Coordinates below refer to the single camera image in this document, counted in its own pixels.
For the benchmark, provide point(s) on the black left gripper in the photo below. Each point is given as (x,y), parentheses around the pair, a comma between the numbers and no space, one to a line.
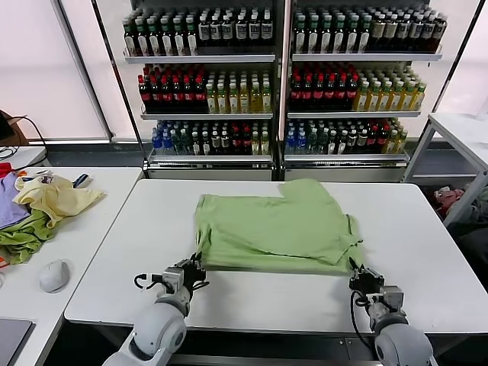
(194,278)

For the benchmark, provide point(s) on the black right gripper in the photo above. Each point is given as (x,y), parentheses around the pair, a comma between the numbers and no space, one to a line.
(368,282)

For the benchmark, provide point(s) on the light green polo shirt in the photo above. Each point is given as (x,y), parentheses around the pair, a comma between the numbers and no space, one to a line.
(267,225)

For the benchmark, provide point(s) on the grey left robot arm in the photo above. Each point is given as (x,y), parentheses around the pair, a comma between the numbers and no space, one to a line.
(160,331)

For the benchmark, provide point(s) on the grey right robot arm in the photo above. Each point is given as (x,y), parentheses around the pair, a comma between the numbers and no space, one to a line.
(400,343)

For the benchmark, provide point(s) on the pink clothes pile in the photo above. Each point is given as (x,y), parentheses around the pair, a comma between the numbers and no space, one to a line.
(448,198)

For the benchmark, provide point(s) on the dark clothes pile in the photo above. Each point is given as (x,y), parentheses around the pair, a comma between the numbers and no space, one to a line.
(472,244)

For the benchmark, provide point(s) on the small dark bottle white cap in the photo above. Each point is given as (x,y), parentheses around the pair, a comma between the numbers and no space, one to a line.
(362,143)
(196,144)
(206,144)
(343,143)
(216,144)
(352,143)
(332,143)
(225,144)

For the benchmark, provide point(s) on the small green tinted bottle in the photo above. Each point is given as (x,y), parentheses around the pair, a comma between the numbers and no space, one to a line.
(323,143)
(312,143)
(186,144)
(176,144)

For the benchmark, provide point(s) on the blue water bottle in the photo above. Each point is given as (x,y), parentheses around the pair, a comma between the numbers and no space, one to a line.
(165,144)
(155,144)
(301,143)
(291,143)

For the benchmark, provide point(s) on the small red-cap cola bottle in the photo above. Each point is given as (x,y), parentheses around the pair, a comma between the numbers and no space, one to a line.
(382,143)
(236,144)
(246,144)
(372,143)

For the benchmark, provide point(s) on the small yellow drink bottle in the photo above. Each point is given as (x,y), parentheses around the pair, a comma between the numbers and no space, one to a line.
(391,143)
(265,144)
(255,144)
(401,143)

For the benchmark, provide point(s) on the grey teal garment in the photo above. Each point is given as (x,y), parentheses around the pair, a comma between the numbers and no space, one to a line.
(481,206)

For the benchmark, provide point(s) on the blue white striped cloth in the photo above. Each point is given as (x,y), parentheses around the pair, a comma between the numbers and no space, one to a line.
(82,180)

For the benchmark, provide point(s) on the white computer mouse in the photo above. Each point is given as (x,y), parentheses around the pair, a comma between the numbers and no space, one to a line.
(53,276)

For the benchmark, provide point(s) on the pale yellow shirt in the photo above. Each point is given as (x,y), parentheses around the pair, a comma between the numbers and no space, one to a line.
(57,198)

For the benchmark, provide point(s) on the small white printed cloth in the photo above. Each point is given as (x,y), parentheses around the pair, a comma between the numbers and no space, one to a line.
(45,177)

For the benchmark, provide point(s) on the green towel garment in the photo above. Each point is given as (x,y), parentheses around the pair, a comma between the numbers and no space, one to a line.
(23,238)

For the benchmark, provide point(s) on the purple garment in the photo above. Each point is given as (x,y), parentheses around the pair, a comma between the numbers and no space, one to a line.
(9,202)

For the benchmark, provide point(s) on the grey laptop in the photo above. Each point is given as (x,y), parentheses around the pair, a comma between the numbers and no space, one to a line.
(13,339)

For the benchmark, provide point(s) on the black slanted metal pole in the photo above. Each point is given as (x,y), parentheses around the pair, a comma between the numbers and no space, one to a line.
(119,76)

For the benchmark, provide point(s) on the metal drink display shelf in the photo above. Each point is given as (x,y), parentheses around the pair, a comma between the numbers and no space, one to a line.
(366,57)
(198,58)

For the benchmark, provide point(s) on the red garment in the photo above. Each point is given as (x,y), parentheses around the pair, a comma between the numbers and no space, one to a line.
(4,169)

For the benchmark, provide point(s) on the green-cap white-label tea bottle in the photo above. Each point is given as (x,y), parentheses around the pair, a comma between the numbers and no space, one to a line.
(325,42)
(351,42)
(313,42)
(130,43)
(300,42)
(179,43)
(191,43)
(364,42)
(338,42)
(142,43)
(154,43)
(167,43)

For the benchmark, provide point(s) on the brown cardboard box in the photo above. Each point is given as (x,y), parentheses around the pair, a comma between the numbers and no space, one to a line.
(21,129)

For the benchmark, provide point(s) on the dark bottle black-white label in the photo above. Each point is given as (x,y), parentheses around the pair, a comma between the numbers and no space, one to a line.
(241,32)
(216,32)
(267,32)
(254,32)
(228,32)
(204,32)

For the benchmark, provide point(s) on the black monitor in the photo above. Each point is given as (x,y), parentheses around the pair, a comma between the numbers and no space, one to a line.
(5,127)

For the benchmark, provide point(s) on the dark bottle beige label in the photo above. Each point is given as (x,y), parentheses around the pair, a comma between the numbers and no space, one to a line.
(403,30)
(390,30)
(440,30)
(416,30)
(377,30)
(429,30)

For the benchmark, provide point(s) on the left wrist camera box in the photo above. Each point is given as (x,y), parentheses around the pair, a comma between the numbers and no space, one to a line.
(173,278)

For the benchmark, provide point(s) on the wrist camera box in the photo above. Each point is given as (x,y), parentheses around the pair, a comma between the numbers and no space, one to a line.
(173,278)
(392,297)

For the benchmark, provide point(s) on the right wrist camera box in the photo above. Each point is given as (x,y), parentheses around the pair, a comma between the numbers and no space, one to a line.
(392,297)

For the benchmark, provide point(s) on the white metal frame table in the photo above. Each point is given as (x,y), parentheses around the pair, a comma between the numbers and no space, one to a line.
(415,160)

